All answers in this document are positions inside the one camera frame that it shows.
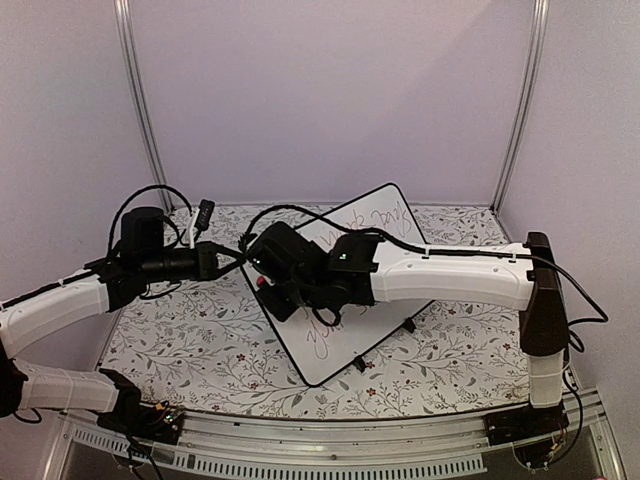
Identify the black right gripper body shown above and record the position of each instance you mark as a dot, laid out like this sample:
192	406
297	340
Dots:
281	310

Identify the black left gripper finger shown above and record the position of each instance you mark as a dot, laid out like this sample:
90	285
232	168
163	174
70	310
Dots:
222	271
222	250

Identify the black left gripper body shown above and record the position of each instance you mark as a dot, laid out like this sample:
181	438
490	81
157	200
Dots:
204	260

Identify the white dry-erase whiteboard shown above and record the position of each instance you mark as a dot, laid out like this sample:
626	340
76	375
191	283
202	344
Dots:
360	330

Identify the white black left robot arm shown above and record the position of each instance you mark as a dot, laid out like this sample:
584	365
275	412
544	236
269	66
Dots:
139	259

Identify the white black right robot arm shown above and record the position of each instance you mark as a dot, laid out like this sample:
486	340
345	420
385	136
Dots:
519	276

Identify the floral patterned table mat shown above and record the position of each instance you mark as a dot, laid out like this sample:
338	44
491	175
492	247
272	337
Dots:
208	347

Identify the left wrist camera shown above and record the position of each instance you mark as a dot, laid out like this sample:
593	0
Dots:
199	221

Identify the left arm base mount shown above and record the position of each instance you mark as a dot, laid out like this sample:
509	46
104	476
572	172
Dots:
131	417

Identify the aluminium front rail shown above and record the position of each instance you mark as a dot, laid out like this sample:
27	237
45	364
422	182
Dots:
441	447

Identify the left aluminium frame post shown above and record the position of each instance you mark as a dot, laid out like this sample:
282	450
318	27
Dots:
125	29

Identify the aluminium frame post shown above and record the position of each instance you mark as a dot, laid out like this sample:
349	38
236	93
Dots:
125	29
531	69

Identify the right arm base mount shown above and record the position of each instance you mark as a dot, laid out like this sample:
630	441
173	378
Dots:
523	423

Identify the right aluminium frame post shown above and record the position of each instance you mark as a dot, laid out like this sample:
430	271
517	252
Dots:
531	69

